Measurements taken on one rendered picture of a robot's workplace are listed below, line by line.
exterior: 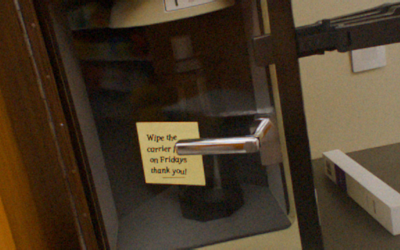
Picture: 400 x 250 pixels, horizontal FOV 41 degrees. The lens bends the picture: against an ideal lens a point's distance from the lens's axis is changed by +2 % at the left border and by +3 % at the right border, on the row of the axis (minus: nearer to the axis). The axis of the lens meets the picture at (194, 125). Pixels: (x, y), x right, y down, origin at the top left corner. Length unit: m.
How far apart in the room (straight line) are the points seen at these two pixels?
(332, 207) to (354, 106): 0.31
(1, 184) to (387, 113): 0.86
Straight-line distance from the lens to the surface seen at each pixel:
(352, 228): 0.90
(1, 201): 0.63
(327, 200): 0.99
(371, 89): 1.21
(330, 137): 1.21
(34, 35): 0.66
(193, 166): 0.60
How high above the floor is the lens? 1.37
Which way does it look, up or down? 16 degrees down
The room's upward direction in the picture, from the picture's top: 11 degrees counter-clockwise
